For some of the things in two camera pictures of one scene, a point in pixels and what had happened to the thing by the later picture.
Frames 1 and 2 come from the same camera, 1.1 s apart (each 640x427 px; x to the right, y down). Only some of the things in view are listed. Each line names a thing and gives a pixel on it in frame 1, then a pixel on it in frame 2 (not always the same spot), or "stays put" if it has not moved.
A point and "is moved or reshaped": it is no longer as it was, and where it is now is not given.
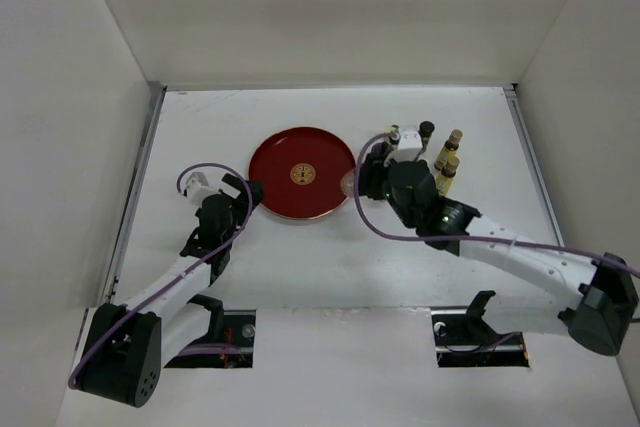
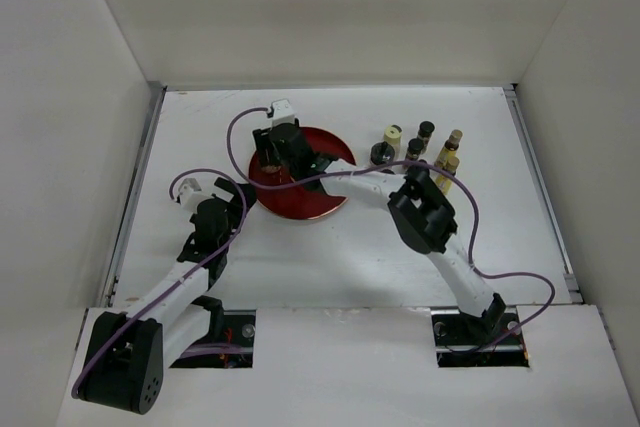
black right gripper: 374,168 to 263,143
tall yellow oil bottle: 448,150 stays put
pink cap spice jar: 347,183 is moved or reshaped
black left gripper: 241,203 stays put
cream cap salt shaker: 395,134 stays put
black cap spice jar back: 426,128 stays put
